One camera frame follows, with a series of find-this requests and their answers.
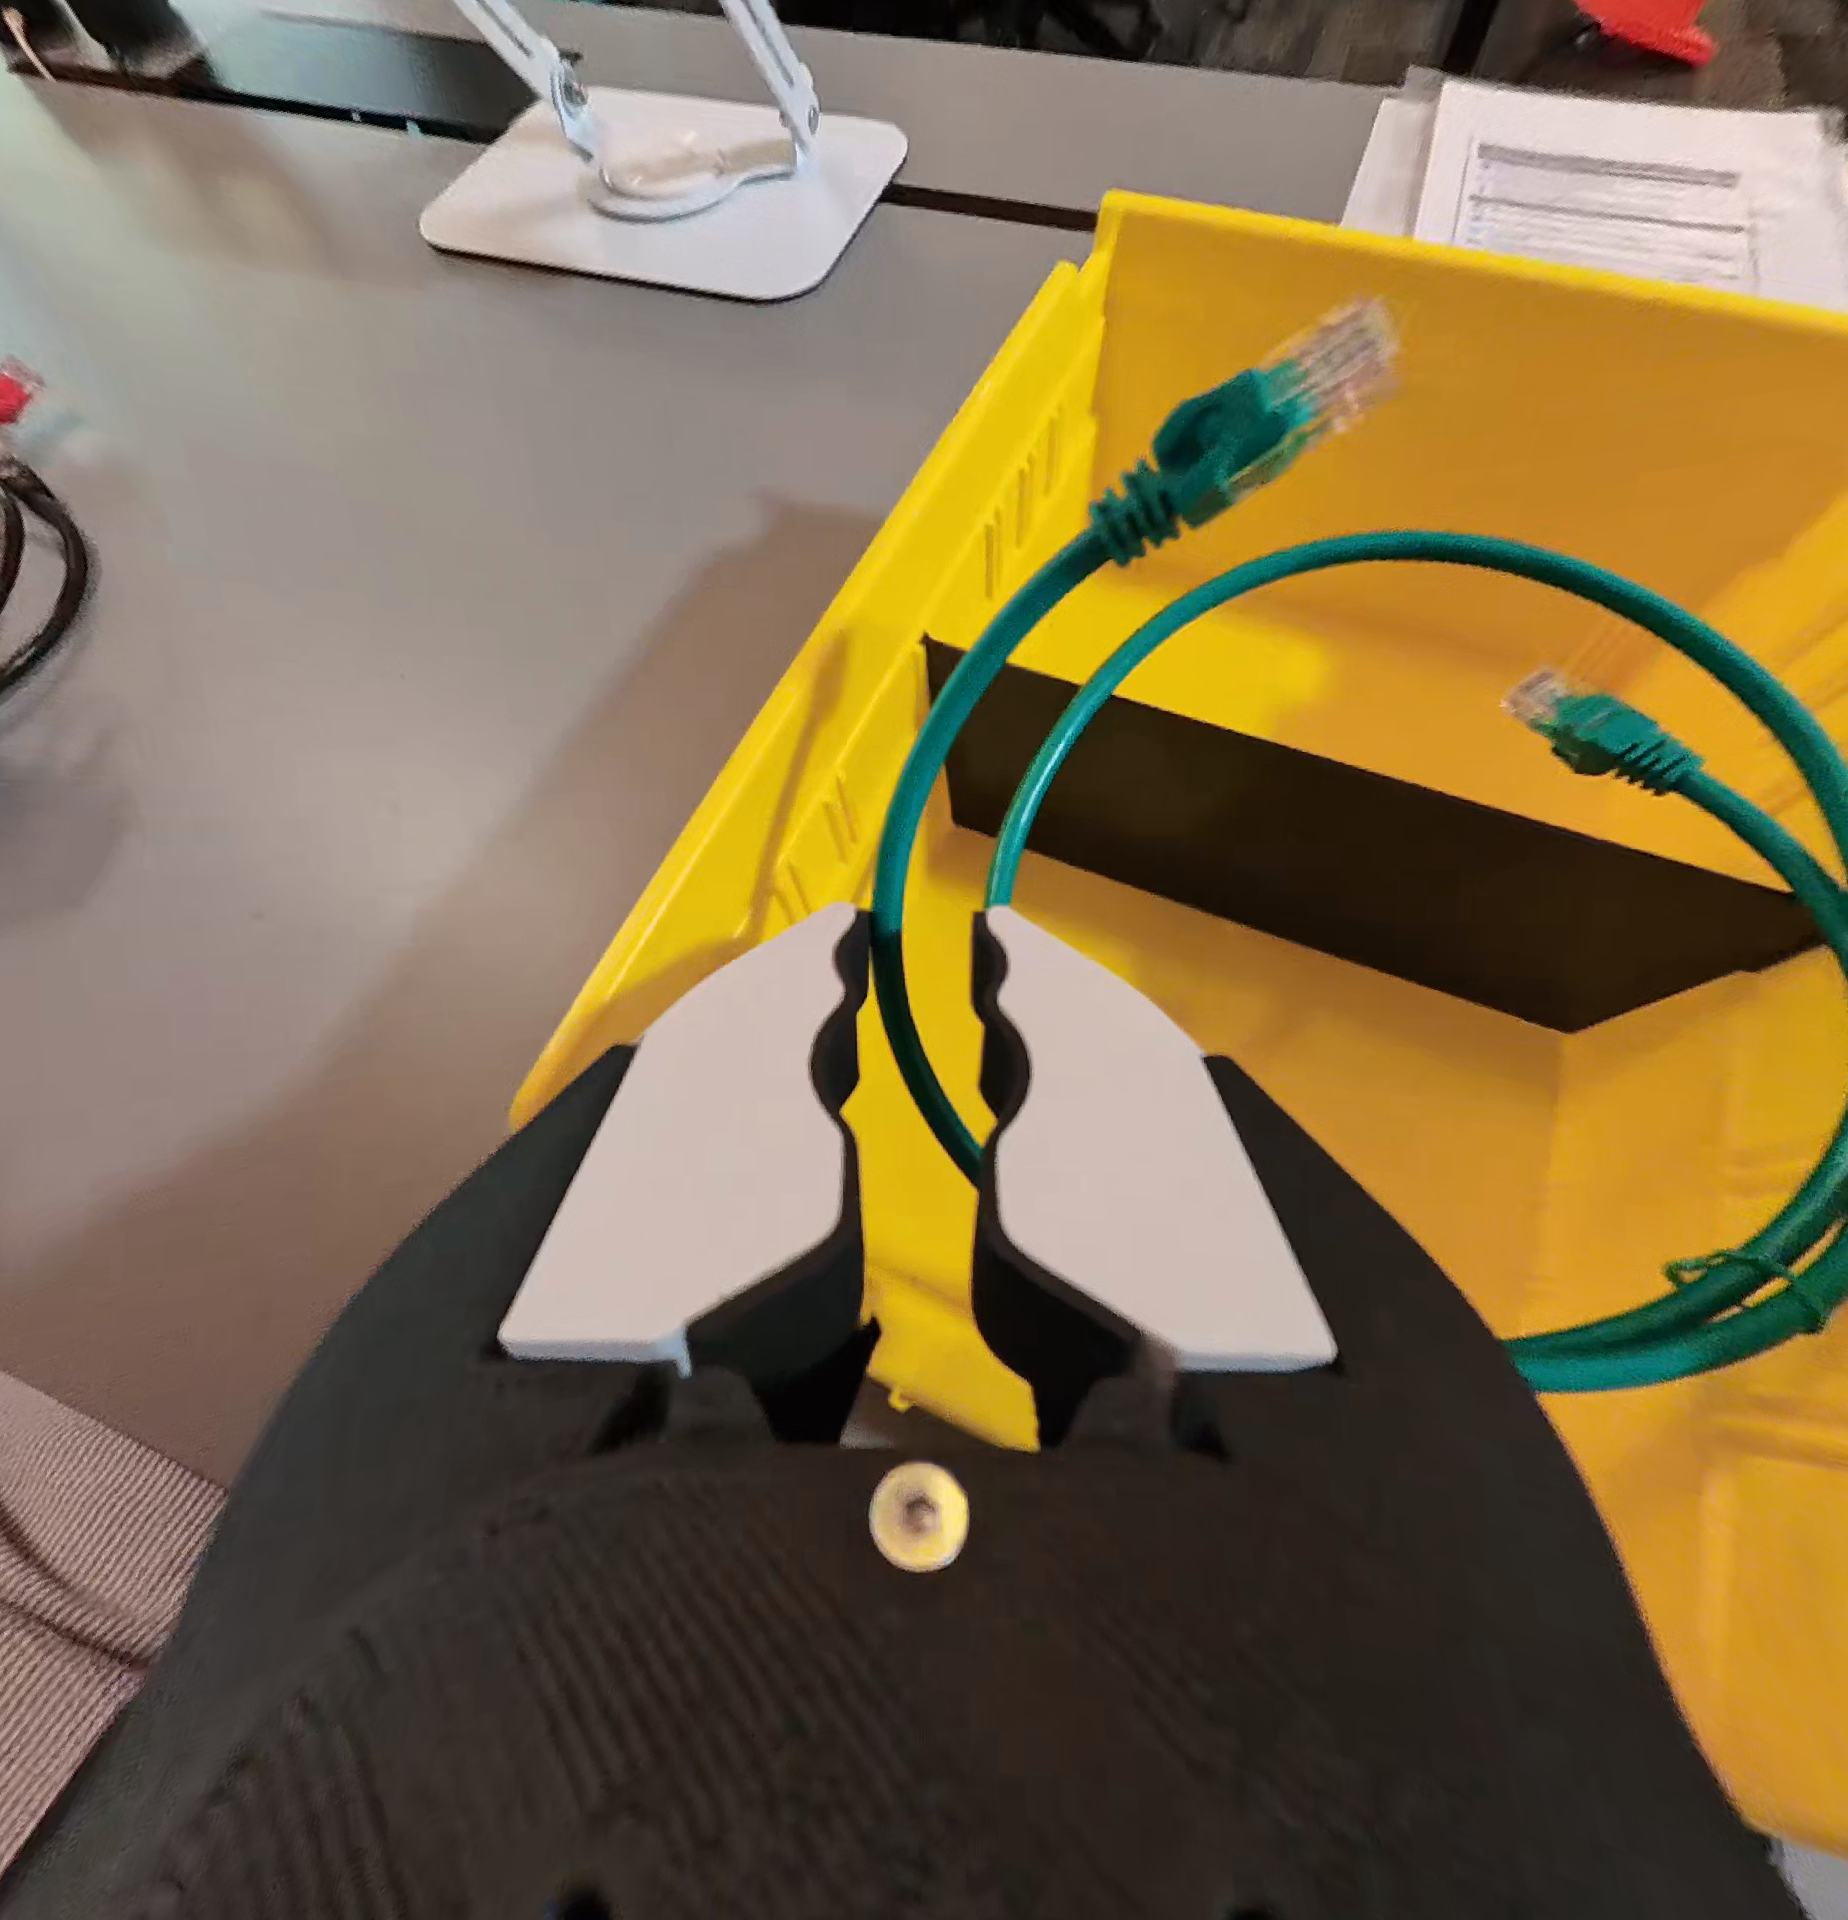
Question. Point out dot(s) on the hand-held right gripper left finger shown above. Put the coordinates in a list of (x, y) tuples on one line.
[(700, 1185)]

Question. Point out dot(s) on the yellow plastic bin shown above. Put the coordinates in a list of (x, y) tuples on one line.
[(1540, 421)]

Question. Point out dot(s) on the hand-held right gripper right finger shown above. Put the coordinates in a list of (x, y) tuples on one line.
[(1149, 1185)]

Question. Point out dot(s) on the orange traffic cone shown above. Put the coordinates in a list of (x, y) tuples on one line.
[(1645, 22)]

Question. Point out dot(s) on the printed paper sheet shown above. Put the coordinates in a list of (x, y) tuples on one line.
[(1614, 196)]

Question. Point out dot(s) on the white monitor stand base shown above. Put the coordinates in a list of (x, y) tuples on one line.
[(745, 226)]

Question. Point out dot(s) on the grey desk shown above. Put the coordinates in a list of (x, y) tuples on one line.
[(339, 750)]

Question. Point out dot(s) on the black bin divider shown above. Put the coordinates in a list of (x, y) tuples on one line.
[(1315, 841)]

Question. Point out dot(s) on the black desk mat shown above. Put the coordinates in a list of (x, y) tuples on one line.
[(339, 76)]

